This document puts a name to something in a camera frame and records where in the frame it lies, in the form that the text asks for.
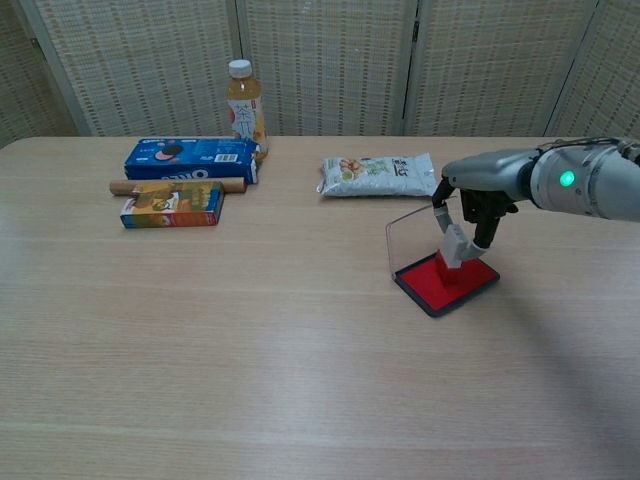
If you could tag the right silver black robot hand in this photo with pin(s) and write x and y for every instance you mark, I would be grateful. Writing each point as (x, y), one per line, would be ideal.
(492, 172)

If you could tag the tea bottle white cap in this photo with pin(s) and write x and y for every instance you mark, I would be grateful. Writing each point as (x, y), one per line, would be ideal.
(246, 115)

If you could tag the small red white stamp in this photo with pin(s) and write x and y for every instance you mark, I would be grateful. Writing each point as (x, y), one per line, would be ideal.
(454, 247)

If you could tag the red ink pad case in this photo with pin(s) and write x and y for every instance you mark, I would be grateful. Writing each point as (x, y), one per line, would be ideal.
(425, 292)

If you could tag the blue Oreo cookie box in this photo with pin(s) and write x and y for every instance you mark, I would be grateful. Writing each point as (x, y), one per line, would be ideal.
(190, 160)

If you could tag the white snack bag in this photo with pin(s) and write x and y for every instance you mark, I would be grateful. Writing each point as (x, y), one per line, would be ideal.
(375, 177)

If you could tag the orange colourful snack box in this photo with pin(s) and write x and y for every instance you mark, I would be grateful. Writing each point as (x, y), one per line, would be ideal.
(172, 207)

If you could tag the brown cardboard tube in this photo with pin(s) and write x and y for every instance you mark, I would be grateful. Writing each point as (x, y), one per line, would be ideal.
(122, 188)

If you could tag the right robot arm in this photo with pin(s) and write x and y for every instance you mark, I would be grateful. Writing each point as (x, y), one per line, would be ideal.
(595, 185)

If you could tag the woven folding screen panel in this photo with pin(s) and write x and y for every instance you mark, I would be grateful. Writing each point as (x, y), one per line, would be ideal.
(610, 85)
(325, 65)
(500, 65)
(150, 65)
(30, 90)

